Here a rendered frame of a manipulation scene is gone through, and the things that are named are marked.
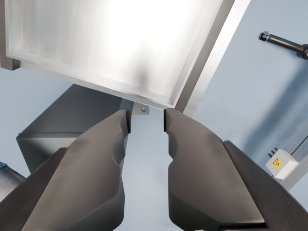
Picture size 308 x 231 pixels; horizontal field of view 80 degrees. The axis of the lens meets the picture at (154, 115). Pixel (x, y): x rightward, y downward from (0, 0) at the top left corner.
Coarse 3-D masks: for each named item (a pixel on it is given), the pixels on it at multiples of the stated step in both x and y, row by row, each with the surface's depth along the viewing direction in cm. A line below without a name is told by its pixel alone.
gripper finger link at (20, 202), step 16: (48, 160) 8; (32, 176) 7; (48, 176) 7; (16, 192) 6; (32, 192) 6; (0, 208) 6; (16, 208) 6; (32, 208) 6; (0, 224) 5; (16, 224) 5
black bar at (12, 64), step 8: (0, 0) 24; (0, 8) 25; (0, 16) 25; (0, 24) 26; (0, 32) 26; (0, 40) 27; (0, 48) 27; (0, 56) 28; (0, 64) 28; (8, 64) 28; (16, 64) 29
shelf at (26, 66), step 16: (240, 0) 27; (240, 16) 28; (224, 32) 29; (224, 48) 30; (208, 64) 31; (64, 80) 32; (80, 80) 32; (208, 80) 33; (128, 96) 34; (192, 96) 34; (192, 112) 36
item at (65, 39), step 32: (32, 0) 26; (64, 0) 26; (96, 0) 26; (128, 0) 26; (160, 0) 26; (192, 0) 27; (32, 32) 28; (64, 32) 28; (96, 32) 28; (128, 32) 28; (160, 32) 28; (192, 32) 29; (32, 64) 27; (64, 64) 30; (96, 64) 31; (128, 64) 31; (160, 64) 31; (192, 64) 28; (160, 96) 33
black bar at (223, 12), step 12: (228, 0) 25; (228, 12) 26; (216, 24) 26; (216, 36) 27; (204, 48) 28; (204, 60) 29; (192, 72) 30; (192, 84) 31; (180, 96) 32; (180, 108) 33
